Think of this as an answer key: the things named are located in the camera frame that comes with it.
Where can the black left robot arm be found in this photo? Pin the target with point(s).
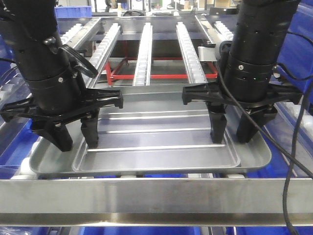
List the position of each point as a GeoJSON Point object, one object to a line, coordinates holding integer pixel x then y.
{"type": "Point", "coordinates": [36, 20]}

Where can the blue bin upper right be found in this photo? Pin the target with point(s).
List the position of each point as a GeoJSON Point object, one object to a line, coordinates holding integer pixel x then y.
{"type": "Point", "coordinates": [297, 53]}

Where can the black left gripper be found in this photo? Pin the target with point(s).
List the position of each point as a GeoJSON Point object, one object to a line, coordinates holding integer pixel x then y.
{"type": "Point", "coordinates": [52, 108]}

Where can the middle white roller track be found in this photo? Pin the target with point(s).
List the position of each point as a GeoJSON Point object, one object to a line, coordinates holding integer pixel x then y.
{"type": "Point", "coordinates": [143, 65]}

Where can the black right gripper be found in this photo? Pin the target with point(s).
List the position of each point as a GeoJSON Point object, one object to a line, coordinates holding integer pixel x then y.
{"type": "Point", "coordinates": [261, 110]}

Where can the far-right white roller track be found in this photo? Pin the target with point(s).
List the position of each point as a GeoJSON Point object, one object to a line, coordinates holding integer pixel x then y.
{"type": "Point", "coordinates": [222, 30]}

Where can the left white roller track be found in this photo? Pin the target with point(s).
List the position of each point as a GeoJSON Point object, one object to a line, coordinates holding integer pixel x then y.
{"type": "Point", "coordinates": [102, 53]}

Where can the blue bin below rack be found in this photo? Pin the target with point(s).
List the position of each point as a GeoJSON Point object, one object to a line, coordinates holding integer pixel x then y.
{"type": "Point", "coordinates": [15, 152]}

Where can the blue bin upper left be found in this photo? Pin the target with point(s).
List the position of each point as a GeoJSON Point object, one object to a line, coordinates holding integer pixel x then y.
{"type": "Point", "coordinates": [7, 73]}

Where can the stainless steel rack frame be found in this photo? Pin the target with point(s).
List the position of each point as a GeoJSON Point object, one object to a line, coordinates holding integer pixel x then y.
{"type": "Point", "coordinates": [135, 200]}

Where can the red metal cart frame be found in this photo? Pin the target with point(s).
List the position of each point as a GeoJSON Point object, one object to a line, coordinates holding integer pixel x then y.
{"type": "Point", "coordinates": [167, 62]}

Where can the silver metal tray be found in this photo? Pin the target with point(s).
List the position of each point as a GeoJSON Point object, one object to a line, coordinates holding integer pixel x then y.
{"type": "Point", "coordinates": [154, 132]}

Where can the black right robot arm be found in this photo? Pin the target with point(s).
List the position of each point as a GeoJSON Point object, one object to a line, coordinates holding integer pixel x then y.
{"type": "Point", "coordinates": [275, 15]}

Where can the right white roller track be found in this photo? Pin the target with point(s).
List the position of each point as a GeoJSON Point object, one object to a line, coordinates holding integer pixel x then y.
{"type": "Point", "coordinates": [192, 64]}

